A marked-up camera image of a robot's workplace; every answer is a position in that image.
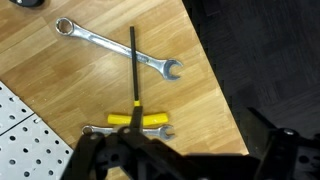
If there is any black pliers tool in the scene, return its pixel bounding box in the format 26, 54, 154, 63
9, 0, 45, 8

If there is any large silver combination wrench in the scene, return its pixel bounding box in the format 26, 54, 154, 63
55, 17, 183, 81

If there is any white peg board panel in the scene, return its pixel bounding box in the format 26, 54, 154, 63
0, 81, 33, 134
0, 115, 73, 180

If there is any yellow T-handle hex key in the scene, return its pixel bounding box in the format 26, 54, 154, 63
107, 26, 169, 126

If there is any small silver combination wrench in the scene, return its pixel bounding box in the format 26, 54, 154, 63
82, 124, 175, 141

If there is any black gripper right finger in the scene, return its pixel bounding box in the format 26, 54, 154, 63
244, 107, 320, 180

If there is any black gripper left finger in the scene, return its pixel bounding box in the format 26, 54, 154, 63
61, 106, 187, 180

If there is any white peg board right panel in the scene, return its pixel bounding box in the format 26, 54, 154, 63
0, 81, 33, 134

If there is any white peg board left panel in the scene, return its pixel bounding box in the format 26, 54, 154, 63
0, 115, 73, 180

